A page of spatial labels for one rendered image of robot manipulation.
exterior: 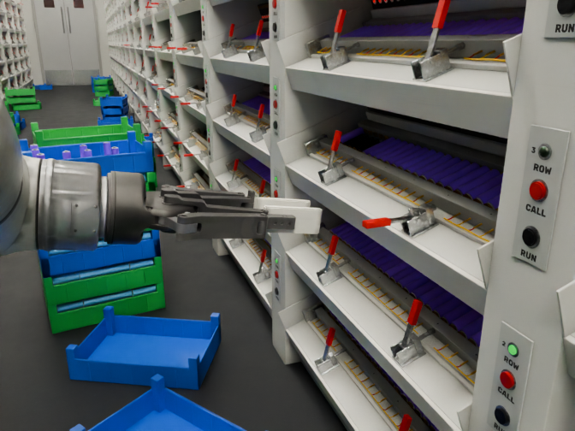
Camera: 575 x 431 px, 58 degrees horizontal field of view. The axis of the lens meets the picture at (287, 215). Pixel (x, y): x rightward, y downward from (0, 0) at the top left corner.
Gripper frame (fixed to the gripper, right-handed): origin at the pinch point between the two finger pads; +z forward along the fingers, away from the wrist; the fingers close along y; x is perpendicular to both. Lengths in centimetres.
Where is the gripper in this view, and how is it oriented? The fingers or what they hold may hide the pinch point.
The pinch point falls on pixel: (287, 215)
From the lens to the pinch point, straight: 60.5
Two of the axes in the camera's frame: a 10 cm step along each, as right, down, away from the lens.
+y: 3.5, 2.9, -8.9
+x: 1.5, -9.5, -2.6
